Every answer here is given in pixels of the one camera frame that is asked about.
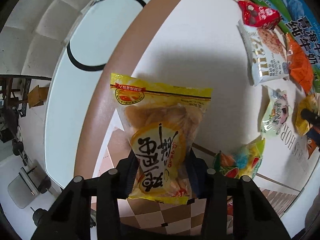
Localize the orange snack bag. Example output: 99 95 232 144
285 33 313 95

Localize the black cable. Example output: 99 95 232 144
66 0 147 72

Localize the red candy snack packet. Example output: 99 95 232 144
238 0 281 29

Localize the patterned tablecloth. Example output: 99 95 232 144
73 0 320 235

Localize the pale green snack packet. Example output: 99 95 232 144
260 86 292 138

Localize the yellow chips snack bag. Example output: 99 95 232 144
110 73 213 205

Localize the white oat snack bag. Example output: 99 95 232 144
238 20 289 86

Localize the colourful fruit candy bag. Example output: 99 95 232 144
214 138 266 179

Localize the cardboard box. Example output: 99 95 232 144
251 0 319 93

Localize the white tufted chair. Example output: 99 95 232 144
1 0 93 79

